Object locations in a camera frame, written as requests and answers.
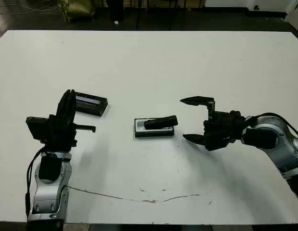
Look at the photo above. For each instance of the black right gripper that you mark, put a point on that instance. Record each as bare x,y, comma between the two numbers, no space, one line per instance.
221,130

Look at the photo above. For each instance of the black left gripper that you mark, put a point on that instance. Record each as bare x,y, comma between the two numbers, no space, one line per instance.
58,137

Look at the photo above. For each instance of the slim black camera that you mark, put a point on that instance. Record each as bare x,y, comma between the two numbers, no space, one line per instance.
161,122

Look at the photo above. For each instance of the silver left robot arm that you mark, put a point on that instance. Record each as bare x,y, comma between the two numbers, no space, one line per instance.
50,197

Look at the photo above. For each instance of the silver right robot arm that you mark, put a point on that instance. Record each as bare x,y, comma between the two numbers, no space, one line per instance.
283,149

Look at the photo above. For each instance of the black box lid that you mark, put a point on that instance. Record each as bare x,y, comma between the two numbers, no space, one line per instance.
91,109

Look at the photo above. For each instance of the black box base white liner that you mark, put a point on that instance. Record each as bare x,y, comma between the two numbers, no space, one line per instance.
153,135

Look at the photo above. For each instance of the yellow-green sack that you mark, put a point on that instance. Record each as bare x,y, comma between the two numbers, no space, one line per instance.
77,9

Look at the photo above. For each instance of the small black round knob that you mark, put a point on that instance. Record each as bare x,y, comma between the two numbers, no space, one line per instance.
256,7

